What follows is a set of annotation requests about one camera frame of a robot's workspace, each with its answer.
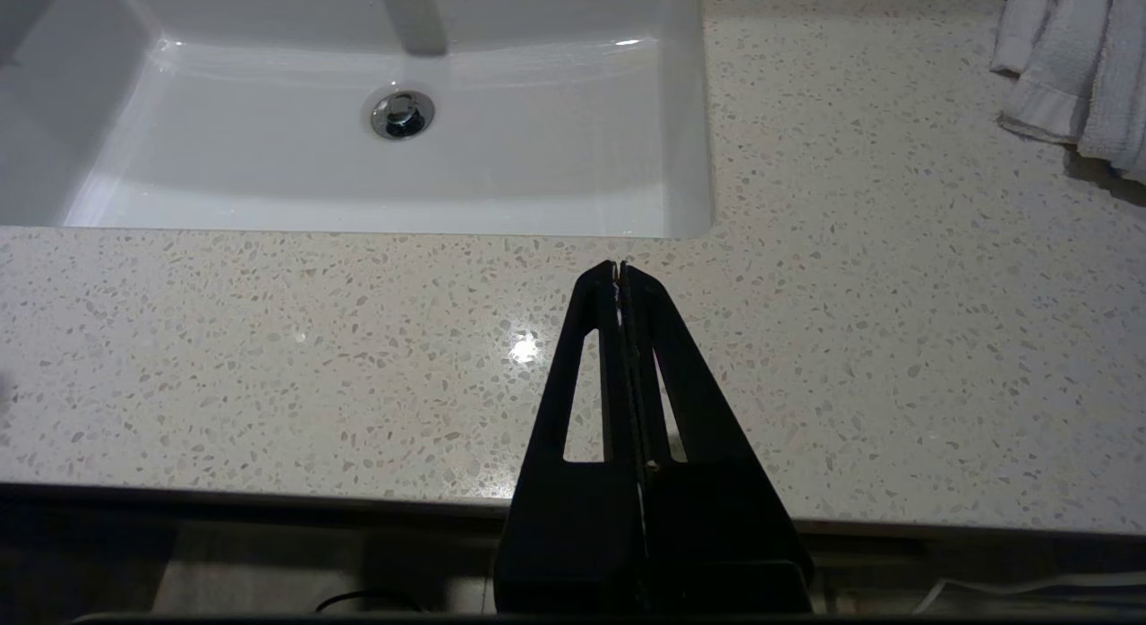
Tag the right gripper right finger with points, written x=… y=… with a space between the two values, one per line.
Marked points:
x=716 y=535

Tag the chrome drain stopper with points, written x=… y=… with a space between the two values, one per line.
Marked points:
x=402 y=113

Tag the white ceramic sink basin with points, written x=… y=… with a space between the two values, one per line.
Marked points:
x=358 y=177

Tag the white towel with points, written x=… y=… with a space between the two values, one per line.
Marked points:
x=1065 y=70

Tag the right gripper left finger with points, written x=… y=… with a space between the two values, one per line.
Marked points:
x=582 y=535

